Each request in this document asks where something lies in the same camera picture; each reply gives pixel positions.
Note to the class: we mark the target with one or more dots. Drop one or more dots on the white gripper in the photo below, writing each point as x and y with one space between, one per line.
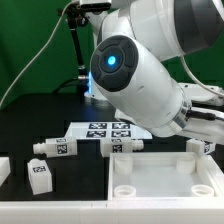
204 124

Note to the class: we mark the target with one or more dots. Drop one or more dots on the white square tabletop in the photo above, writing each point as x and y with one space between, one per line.
172 174

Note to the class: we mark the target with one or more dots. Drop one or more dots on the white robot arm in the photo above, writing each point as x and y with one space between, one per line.
134 38

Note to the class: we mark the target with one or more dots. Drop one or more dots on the white right fence block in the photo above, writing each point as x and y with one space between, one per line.
216 163

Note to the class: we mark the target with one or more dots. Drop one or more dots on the white fence block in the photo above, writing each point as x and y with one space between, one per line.
4 169
216 163

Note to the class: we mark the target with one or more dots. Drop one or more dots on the white left fence block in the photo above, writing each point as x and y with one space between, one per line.
4 169

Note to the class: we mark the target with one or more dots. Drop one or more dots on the white front fence bar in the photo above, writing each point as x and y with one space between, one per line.
169 211

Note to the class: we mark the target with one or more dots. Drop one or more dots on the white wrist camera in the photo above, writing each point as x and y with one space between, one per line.
197 94

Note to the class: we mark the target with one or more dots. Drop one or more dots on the white marker base plate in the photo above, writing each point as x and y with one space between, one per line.
97 130

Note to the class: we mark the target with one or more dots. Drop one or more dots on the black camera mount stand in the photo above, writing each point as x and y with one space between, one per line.
76 17

